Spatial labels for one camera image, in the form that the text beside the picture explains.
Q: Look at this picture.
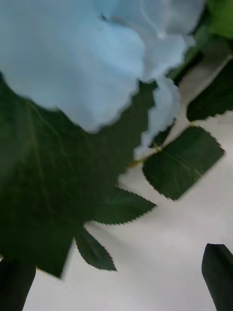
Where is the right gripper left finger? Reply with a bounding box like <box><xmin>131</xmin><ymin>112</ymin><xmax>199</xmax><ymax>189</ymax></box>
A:
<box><xmin>0</xmin><ymin>258</ymin><xmax>36</xmax><ymax>311</ymax></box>

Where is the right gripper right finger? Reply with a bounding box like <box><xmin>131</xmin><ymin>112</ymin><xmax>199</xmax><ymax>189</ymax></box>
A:
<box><xmin>201</xmin><ymin>243</ymin><xmax>233</xmax><ymax>311</ymax></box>

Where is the pale blue flower with stem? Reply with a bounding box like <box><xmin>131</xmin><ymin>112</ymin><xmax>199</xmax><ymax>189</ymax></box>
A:
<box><xmin>0</xmin><ymin>0</ymin><xmax>233</xmax><ymax>279</ymax></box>

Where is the green leaf twig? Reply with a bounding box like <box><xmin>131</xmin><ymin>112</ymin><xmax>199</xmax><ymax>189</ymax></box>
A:
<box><xmin>74</xmin><ymin>57</ymin><xmax>233</xmax><ymax>272</ymax></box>

